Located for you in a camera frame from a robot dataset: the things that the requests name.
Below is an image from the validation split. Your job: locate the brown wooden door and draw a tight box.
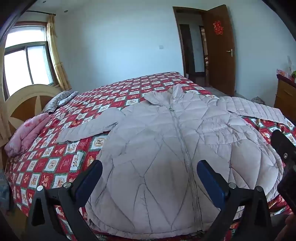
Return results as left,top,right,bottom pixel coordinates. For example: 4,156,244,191
203,5,236,96

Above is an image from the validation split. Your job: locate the pink folded quilt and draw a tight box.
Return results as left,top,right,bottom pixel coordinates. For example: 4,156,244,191
4,113,52,157

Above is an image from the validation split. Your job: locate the beige quilted down jacket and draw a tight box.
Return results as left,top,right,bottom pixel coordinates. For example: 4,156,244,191
55,84,296,233

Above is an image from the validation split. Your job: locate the red paper door decoration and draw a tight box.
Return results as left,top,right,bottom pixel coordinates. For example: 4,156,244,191
213,20,224,36

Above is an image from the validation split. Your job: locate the wooden dresser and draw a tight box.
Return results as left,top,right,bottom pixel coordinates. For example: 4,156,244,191
274,74,296,116

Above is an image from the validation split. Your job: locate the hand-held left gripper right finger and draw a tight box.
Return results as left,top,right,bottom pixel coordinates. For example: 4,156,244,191
196,159,273,241

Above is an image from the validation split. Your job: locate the striped grey pillow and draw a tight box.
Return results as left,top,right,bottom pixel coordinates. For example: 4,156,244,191
42,91,79,114

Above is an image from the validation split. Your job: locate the dark curtain rod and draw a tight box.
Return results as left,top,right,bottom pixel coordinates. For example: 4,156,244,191
26,10,56,16

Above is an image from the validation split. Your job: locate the yellow curtain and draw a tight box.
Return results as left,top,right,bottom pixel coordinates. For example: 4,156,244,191
46,15,72,91

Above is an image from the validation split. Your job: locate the clutter on dresser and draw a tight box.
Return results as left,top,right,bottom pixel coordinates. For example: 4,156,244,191
276,56,296,82

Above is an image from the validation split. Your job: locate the cream wooden headboard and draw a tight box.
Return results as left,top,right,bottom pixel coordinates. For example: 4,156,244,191
0,84,62,145

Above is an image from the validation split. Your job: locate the window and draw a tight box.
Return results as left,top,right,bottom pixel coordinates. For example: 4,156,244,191
3,22,56,98

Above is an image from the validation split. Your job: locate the brown door frame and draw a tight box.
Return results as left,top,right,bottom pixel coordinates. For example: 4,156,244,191
173,6,211,87

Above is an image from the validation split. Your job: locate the red printed blanket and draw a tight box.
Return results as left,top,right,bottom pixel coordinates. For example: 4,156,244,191
5,71,296,241

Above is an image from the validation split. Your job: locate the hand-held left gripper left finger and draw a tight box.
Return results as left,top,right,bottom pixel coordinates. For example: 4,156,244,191
25,159,103,241

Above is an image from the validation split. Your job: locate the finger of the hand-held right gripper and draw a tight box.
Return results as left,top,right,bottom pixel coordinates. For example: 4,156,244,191
270,130,296,165

